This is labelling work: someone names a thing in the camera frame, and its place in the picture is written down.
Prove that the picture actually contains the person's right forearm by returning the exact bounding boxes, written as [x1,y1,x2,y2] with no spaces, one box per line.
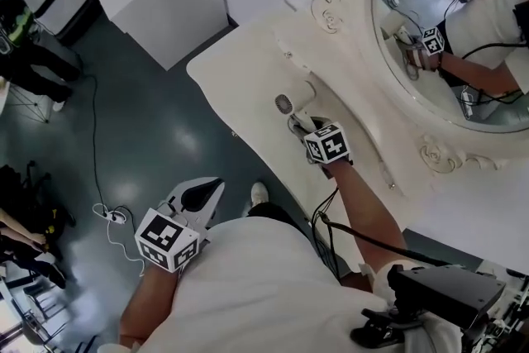
[329,160,409,276]

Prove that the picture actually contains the white power strip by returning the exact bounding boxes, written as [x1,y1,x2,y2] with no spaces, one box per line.
[92,202,127,225]

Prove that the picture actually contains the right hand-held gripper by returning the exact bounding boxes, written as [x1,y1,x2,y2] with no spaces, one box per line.
[287,116,355,179]

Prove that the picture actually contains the white partition cabinet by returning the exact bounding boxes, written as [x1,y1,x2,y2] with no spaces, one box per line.
[82,0,240,72]

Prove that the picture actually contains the person's white shoe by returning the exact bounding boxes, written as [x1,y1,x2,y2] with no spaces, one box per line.
[250,181,270,208]

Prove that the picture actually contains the thin black floor cable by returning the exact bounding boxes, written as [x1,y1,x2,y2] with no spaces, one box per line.
[80,68,105,212]

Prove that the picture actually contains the black device box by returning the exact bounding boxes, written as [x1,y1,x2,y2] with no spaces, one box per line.
[386,264,508,332]

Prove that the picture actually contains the white floor cable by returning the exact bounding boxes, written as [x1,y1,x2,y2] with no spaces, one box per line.
[106,218,146,278]

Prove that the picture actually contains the person's black trousers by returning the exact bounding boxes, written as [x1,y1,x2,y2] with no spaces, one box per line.
[245,202,309,231]

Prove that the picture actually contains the black clip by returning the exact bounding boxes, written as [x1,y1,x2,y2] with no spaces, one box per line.
[350,306,421,349]

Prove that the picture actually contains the white dressing table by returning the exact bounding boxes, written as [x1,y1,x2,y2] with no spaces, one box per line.
[185,13,418,276]

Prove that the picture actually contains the white hair dryer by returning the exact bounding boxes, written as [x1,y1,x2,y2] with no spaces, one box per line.
[274,79,320,130]

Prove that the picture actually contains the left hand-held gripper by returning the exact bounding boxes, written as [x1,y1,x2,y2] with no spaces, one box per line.
[135,176,226,273]

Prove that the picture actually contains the person's white shirt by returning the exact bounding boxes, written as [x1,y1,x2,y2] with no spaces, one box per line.
[142,214,462,353]

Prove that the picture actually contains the black cable bundle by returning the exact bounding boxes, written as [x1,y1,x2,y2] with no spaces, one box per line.
[310,186,455,283]

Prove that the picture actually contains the person's left forearm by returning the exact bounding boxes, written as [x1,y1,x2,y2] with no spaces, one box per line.
[118,260,183,349]

